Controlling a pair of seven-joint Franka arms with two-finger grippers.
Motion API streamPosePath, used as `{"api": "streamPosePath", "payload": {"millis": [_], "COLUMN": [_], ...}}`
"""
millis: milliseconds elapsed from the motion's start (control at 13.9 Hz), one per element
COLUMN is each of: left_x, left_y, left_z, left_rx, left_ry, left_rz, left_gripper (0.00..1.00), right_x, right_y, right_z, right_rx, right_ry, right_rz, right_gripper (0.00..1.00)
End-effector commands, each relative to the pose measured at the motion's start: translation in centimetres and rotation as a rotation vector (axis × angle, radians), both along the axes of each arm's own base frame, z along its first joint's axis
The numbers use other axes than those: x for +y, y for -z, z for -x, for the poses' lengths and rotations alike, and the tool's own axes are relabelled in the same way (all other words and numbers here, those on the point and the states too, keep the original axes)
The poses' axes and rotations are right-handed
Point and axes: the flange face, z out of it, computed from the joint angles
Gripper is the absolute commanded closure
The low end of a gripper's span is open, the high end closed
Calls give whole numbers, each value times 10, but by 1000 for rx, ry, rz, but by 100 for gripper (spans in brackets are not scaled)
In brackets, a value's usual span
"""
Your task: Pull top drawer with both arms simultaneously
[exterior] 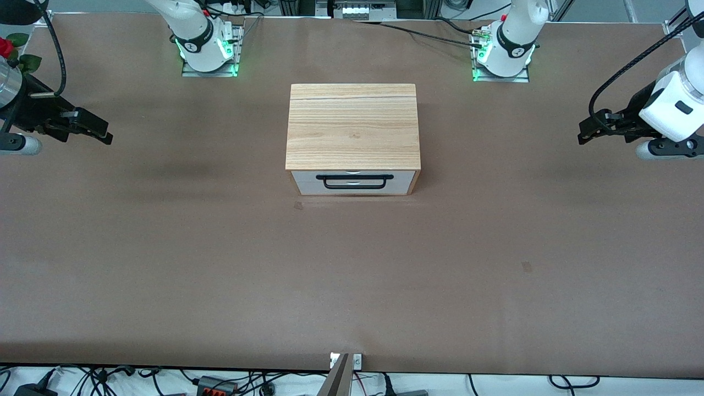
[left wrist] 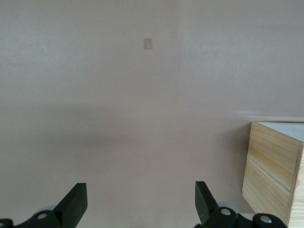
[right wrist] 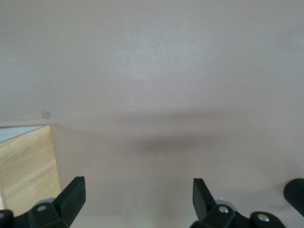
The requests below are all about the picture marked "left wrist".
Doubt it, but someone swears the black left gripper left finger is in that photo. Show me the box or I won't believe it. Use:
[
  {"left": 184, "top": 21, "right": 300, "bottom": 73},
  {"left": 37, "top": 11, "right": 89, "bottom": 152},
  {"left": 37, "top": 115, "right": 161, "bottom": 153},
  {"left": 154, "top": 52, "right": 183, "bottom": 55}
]
[{"left": 0, "top": 182, "right": 88, "bottom": 228}]

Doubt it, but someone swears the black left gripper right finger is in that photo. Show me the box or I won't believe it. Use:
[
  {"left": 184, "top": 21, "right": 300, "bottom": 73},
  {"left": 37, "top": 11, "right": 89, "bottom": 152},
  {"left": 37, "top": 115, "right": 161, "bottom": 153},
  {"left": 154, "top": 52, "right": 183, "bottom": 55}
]
[{"left": 195, "top": 180, "right": 289, "bottom": 228}]

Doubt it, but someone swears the light wooden drawer cabinet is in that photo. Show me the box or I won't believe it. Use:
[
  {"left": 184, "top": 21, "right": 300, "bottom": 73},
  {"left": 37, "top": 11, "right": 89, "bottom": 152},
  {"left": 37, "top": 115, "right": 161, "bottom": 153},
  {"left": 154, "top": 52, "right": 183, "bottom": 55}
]
[{"left": 241, "top": 122, "right": 304, "bottom": 228}]

